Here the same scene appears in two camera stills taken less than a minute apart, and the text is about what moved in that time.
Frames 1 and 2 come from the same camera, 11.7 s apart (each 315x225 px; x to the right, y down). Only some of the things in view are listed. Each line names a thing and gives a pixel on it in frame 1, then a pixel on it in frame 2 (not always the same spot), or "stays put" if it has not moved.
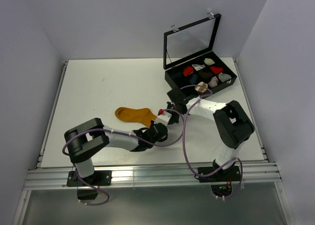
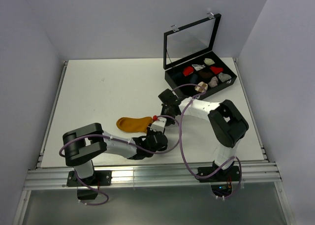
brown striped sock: x=201 y=89 stays put
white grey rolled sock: x=198 y=67 stays put
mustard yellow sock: x=143 y=115 to x=134 y=125
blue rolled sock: x=193 y=79 stays put
